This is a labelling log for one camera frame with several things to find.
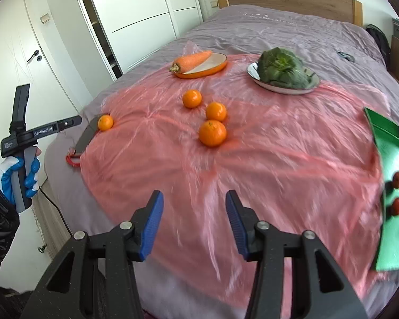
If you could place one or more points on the carrot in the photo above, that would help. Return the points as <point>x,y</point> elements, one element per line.
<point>186,63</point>

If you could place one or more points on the black backpack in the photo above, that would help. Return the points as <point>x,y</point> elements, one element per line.
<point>381,41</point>

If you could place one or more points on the small dark object on bed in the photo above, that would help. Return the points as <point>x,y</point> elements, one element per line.
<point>346,56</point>

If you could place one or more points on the pink plastic sheet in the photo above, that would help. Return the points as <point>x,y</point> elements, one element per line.
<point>300,162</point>

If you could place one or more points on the white door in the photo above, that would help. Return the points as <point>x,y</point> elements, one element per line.
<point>22,61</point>

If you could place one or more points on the blue white gloved hand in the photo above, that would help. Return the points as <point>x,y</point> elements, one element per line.
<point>11,165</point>

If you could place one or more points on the light switch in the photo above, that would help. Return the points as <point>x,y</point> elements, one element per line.
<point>45,18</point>

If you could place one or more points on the orange oval dish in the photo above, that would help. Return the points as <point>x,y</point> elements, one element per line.
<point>214,64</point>

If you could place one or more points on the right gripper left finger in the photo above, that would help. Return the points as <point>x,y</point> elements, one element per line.
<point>89,269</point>

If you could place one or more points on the white sliding wardrobe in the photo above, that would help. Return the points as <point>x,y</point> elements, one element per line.
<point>129,31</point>

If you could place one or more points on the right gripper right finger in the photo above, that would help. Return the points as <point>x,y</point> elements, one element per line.
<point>320,288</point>

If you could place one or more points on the green rectangular tray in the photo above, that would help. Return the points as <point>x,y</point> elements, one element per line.
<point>386,138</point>

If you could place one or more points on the black smartphone red case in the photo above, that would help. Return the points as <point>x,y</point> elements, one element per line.
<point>86,137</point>

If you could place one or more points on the red apple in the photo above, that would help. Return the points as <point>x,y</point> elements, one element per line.
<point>395,180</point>
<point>394,208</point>

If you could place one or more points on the green leafy cabbage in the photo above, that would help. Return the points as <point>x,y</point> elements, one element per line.
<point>281,67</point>

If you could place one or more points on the large orange front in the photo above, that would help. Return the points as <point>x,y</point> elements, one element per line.
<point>212,133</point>

